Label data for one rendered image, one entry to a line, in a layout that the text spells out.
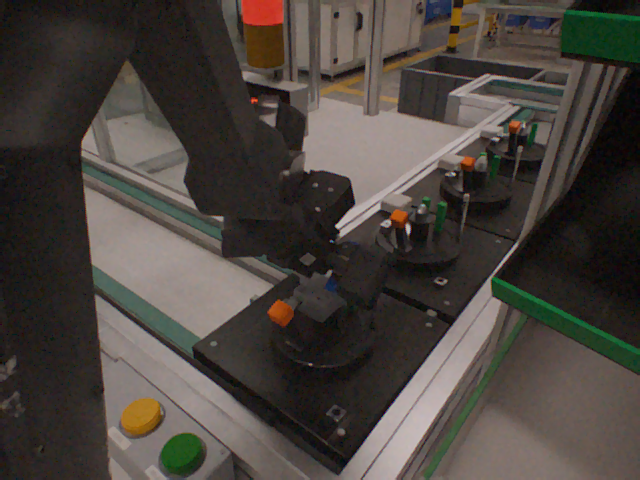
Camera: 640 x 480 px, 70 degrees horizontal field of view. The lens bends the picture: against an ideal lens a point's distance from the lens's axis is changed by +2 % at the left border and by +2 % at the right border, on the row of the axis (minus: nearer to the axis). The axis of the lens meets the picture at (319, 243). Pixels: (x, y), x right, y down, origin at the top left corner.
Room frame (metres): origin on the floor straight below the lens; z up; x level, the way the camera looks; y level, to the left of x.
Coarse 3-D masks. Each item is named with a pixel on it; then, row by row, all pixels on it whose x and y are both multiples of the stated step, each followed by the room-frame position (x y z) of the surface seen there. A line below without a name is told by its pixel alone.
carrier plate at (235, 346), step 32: (288, 288) 0.52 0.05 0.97; (256, 320) 0.45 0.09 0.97; (384, 320) 0.45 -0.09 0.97; (416, 320) 0.45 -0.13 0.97; (224, 352) 0.39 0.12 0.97; (256, 352) 0.39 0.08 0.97; (384, 352) 0.39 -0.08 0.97; (416, 352) 0.39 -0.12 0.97; (256, 384) 0.34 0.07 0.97; (288, 384) 0.34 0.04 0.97; (320, 384) 0.34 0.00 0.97; (352, 384) 0.34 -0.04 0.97; (384, 384) 0.34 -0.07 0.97; (288, 416) 0.30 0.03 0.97; (320, 416) 0.30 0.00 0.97; (352, 416) 0.30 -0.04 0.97; (320, 448) 0.27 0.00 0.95; (352, 448) 0.27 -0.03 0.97
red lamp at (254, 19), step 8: (248, 0) 0.61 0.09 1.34; (256, 0) 0.61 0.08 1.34; (264, 0) 0.61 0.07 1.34; (272, 0) 0.61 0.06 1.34; (280, 0) 0.63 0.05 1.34; (248, 8) 0.61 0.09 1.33; (256, 8) 0.61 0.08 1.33; (264, 8) 0.61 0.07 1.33; (272, 8) 0.61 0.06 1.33; (280, 8) 0.62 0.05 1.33; (248, 16) 0.61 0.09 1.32; (256, 16) 0.61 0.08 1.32; (264, 16) 0.61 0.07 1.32; (272, 16) 0.61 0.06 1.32; (280, 16) 0.62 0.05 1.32; (256, 24) 0.61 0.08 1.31; (264, 24) 0.61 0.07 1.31; (272, 24) 0.61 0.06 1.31
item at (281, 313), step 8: (280, 304) 0.37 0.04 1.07; (288, 304) 0.38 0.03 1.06; (296, 304) 0.37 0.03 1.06; (272, 312) 0.36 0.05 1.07; (280, 312) 0.36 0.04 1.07; (288, 312) 0.36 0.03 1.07; (272, 320) 0.36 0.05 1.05; (280, 320) 0.35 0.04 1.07; (288, 320) 0.36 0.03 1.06; (288, 328) 0.36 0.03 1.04; (296, 328) 0.37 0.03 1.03; (288, 336) 0.37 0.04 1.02; (296, 336) 0.37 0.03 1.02; (296, 344) 0.37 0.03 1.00
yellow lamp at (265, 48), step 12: (276, 24) 0.62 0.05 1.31; (252, 36) 0.61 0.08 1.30; (264, 36) 0.61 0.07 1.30; (276, 36) 0.62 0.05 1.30; (252, 48) 0.61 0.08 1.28; (264, 48) 0.61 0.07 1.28; (276, 48) 0.61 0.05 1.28; (252, 60) 0.61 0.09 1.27; (264, 60) 0.61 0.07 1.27; (276, 60) 0.61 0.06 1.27
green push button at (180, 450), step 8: (168, 440) 0.27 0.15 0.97; (176, 440) 0.27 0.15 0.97; (184, 440) 0.27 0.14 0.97; (192, 440) 0.27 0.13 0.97; (200, 440) 0.27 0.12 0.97; (168, 448) 0.26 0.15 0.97; (176, 448) 0.26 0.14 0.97; (184, 448) 0.26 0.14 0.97; (192, 448) 0.26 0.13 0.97; (200, 448) 0.27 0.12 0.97; (168, 456) 0.26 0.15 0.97; (176, 456) 0.26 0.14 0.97; (184, 456) 0.26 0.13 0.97; (192, 456) 0.26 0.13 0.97; (200, 456) 0.26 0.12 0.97; (168, 464) 0.25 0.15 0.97; (176, 464) 0.25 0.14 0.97; (184, 464) 0.25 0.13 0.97; (192, 464) 0.25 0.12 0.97; (168, 472) 0.25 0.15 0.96; (176, 472) 0.24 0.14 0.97; (184, 472) 0.24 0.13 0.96
